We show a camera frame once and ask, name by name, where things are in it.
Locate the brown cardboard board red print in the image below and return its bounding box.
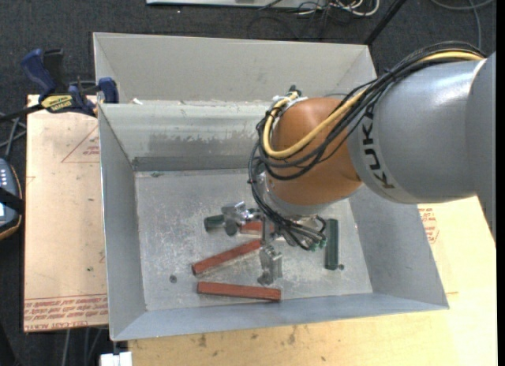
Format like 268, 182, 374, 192
23, 93, 110, 334

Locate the dark green flat block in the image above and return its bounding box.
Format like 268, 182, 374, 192
203, 215, 226, 233
324, 218, 340, 271

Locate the grey metal bin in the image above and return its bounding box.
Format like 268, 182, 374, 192
92, 32, 451, 342

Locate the red-brown flat block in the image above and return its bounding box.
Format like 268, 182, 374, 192
196, 281, 282, 303
191, 238, 264, 277

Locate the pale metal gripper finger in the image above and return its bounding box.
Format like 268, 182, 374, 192
220, 201, 258, 237
256, 246, 284, 286

